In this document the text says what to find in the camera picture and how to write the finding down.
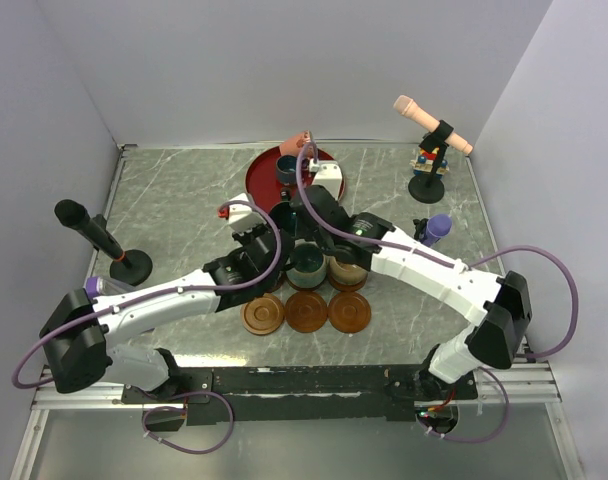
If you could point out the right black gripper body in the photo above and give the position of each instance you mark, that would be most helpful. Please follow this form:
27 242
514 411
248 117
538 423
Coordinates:
323 242

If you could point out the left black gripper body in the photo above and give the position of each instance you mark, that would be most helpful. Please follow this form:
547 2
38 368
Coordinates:
247 237

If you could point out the teal glazed mug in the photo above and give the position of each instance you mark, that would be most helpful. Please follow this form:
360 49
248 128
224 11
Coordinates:
308 265

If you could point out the beige ceramic mug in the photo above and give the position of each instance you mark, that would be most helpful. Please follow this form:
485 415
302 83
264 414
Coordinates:
346 273

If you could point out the wooden coaster four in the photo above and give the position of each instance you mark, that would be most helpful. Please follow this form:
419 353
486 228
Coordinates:
342 287

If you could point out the wooden coaster two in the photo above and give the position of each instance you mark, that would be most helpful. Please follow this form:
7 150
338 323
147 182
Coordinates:
263 315

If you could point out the wooden coaster six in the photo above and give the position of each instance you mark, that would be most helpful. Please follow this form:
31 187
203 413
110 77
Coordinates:
306 311

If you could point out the wooden coaster five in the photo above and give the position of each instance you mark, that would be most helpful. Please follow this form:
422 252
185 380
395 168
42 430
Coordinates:
349 312

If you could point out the wooden coaster one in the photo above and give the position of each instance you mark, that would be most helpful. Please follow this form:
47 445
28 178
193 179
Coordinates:
278 283

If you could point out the dark green mug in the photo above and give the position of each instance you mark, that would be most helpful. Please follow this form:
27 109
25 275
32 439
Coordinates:
285 218

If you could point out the wooden coaster three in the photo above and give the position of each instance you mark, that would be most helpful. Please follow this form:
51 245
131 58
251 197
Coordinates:
304 288

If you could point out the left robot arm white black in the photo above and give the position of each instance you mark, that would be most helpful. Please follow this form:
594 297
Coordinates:
88 340

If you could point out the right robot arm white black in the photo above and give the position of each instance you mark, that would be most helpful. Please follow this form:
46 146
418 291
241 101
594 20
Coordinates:
496 308

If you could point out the dark blue small cup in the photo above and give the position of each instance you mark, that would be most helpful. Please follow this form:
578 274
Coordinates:
285 170

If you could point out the pink floral cup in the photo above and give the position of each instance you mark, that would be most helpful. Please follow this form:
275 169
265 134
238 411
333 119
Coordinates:
293 145

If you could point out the black stand of purple microphone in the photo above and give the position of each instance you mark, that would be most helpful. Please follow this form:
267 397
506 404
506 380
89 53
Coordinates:
420 229

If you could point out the red round tray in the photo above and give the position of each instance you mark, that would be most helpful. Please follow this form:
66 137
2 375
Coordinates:
261 183

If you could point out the black stand of pink microphone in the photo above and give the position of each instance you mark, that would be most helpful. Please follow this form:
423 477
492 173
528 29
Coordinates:
428 188

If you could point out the purple toy microphone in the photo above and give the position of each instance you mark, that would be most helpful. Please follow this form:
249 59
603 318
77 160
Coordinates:
436 228

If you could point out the colourful toy car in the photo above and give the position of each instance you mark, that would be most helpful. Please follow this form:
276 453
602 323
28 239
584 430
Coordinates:
423 163

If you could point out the pink toy microphone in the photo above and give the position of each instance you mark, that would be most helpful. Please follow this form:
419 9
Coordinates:
409 109

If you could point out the purple box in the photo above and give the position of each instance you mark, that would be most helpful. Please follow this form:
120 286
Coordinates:
98 287

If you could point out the black microphone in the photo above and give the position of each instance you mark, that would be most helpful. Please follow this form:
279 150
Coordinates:
75 216

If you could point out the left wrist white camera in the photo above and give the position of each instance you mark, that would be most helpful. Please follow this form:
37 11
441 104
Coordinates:
240 217

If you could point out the wrist white camera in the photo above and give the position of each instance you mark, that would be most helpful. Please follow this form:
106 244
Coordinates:
240 217
328 174

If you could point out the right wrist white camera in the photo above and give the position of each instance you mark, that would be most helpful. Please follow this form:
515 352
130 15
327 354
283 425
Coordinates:
328 174

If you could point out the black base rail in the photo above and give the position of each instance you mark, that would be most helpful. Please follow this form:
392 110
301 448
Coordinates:
282 393

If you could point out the aluminium rail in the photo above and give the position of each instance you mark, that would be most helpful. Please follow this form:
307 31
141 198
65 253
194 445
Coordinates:
528 383

